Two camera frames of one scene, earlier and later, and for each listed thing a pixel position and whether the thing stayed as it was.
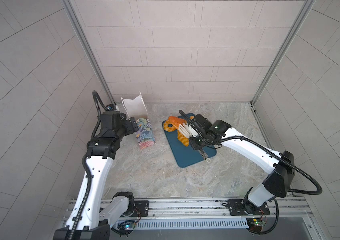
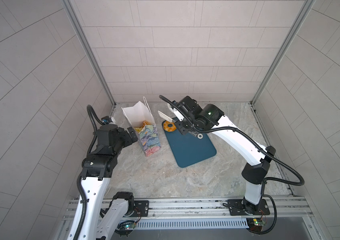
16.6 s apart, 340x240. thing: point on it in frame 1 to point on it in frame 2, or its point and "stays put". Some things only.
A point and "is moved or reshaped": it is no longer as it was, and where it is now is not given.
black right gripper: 193,145 to 180,127
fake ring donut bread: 167,128 stays put
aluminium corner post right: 284,48 stays put
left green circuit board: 130,226 stays put
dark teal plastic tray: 184,155 stays put
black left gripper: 129,130 to 128,141
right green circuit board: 255,224 stays put
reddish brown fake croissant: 176,121 is moved or reshaped
